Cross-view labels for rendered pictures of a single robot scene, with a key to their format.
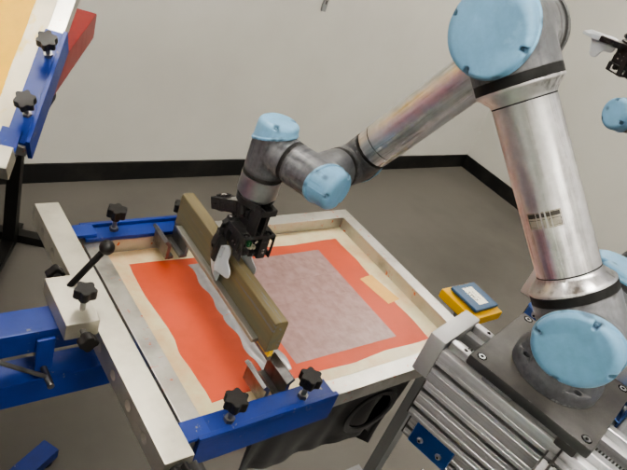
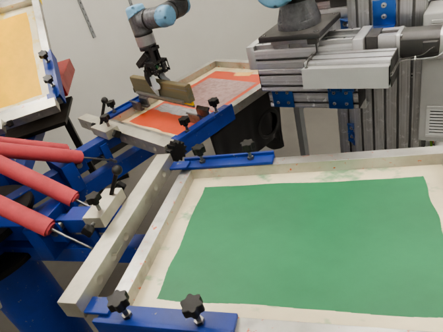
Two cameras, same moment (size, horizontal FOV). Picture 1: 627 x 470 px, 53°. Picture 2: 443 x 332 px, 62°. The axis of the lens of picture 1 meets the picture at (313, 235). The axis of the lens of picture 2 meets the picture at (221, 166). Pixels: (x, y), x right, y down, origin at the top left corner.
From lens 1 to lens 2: 0.62 m
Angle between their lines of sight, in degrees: 8
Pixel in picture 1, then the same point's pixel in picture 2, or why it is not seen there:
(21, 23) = (32, 59)
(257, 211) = (150, 49)
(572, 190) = not seen: outside the picture
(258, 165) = (137, 29)
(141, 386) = (144, 136)
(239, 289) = (167, 89)
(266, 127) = (128, 10)
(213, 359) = (177, 126)
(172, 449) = (164, 142)
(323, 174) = (159, 10)
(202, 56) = (132, 60)
